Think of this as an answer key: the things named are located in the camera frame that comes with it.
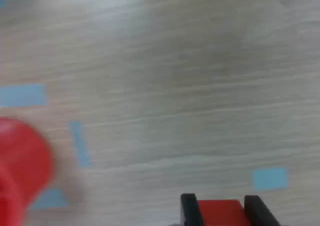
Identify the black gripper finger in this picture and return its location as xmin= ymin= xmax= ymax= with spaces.
xmin=180 ymin=193 xmax=205 ymax=226
xmin=243 ymin=194 xmax=285 ymax=226

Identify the red cube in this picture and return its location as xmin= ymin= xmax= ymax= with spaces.
xmin=196 ymin=199 xmax=252 ymax=226

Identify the blue-grey tape piece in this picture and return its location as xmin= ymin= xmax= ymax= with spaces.
xmin=29 ymin=187 xmax=70 ymax=211
xmin=0 ymin=83 xmax=48 ymax=109
xmin=251 ymin=167 xmax=289 ymax=191

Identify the long blue-grey tape strip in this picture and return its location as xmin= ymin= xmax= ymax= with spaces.
xmin=70 ymin=121 xmax=91 ymax=168

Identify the red cup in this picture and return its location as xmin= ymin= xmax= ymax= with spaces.
xmin=0 ymin=117 xmax=55 ymax=226

